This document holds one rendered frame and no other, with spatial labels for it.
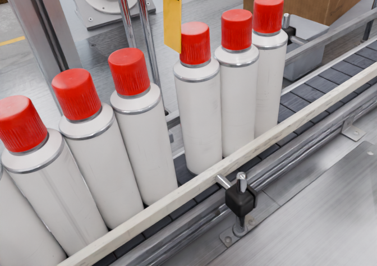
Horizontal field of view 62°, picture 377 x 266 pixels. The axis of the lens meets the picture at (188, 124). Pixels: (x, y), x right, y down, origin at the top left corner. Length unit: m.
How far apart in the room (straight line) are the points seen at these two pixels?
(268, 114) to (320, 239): 0.17
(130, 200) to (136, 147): 0.07
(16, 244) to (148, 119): 0.16
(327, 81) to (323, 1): 0.27
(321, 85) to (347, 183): 0.22
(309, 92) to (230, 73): 0.26
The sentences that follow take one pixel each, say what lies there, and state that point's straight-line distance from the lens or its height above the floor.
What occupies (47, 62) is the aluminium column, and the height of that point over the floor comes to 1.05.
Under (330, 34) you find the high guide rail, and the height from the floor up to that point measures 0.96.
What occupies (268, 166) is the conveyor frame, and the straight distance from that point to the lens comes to 0.46.
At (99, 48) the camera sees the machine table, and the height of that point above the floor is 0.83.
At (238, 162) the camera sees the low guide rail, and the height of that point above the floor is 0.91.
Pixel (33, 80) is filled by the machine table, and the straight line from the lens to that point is 0.86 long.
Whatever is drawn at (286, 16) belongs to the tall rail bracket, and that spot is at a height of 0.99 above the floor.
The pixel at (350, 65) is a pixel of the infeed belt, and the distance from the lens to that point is 0.69.
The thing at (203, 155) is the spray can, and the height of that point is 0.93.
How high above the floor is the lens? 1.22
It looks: 41 degrees down
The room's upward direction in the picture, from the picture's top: 7 degrees counter-clockwise
